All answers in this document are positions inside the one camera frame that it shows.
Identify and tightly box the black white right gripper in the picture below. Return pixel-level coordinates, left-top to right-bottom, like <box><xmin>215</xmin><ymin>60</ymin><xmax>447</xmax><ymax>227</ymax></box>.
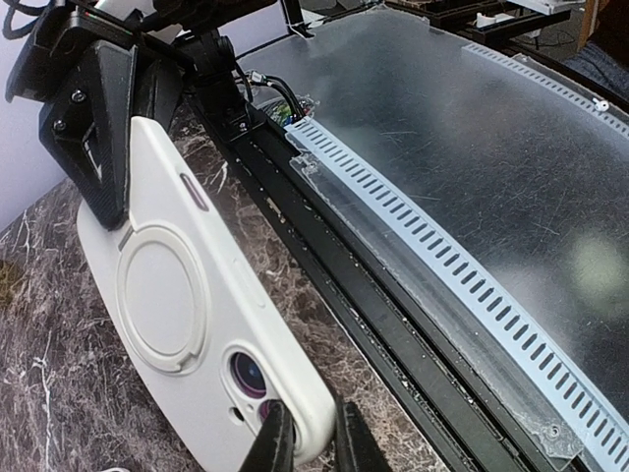
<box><xmin>3</xmin><ymin>9</ymin><xmax>184</xmax><ymax>230</ymax></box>

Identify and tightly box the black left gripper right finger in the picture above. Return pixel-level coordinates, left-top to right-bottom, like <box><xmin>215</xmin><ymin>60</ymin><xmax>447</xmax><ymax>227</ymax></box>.
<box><xmin>334</xmin><ymin>400</ymin><xmax>392</xmax><ymax>472</ymax></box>

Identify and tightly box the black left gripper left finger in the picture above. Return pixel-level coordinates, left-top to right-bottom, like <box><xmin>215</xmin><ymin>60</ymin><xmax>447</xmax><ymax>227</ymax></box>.
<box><xmin>239</xmin><ymin>400</ymin><xmax>295</xmax><ymax>472</ymax></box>

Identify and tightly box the white phone case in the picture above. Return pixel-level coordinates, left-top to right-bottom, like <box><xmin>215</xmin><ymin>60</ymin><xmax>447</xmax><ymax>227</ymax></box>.
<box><xmin>77</xmin><ymin>117</ymin><xmax>335</xmax><ymax>471</ymax></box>

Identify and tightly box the clear acrylic cover plate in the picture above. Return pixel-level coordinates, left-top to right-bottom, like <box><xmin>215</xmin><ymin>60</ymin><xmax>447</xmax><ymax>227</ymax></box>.
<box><xmin>289</xmin><ymin>9</ymin><xmax>629</xmax><ymax>471</ymax></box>

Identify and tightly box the black front rail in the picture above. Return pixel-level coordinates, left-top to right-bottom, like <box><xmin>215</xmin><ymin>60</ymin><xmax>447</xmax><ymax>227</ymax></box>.
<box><xmin>189</xmin><ymin>97</ymin><xmax>572</xmax><ymax>471</ymax></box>

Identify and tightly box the grey slotted cable duct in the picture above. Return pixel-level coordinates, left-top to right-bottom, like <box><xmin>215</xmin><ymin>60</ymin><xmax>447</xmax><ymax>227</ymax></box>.
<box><xmin>282</xmin><ymin>40</ymin><xmax>629</xmax><ymax>458</ymax></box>

